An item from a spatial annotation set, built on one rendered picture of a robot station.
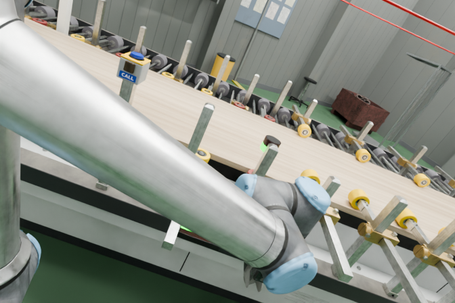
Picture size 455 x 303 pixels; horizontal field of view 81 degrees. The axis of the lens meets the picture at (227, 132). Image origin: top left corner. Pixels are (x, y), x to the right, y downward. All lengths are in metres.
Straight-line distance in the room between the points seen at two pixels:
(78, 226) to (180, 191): 1.39
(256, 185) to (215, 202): 0.22
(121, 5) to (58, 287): 4.31
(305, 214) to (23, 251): 0.58
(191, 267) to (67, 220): 0.70
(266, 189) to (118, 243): 1.21
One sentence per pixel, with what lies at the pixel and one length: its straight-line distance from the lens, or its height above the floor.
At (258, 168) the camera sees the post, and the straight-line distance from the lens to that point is 0.93.
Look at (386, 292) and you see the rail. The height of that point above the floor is 0.71.
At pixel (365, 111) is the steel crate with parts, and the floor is 0.52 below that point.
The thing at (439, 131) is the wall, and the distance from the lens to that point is 8.37.
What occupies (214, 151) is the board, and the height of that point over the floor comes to 0.90.
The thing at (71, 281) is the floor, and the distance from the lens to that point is 1.73.
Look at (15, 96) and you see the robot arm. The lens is 0.28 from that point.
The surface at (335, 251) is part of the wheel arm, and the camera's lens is 0.96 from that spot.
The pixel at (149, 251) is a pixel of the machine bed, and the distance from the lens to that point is 1.63.
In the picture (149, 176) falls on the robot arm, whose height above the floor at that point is 1.28.
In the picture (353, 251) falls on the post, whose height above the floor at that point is 0.84.
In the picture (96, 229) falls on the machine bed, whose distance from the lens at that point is 1.64.
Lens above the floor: 1.47
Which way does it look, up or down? 24 degrees down
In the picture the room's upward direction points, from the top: 25 degrees clockwise
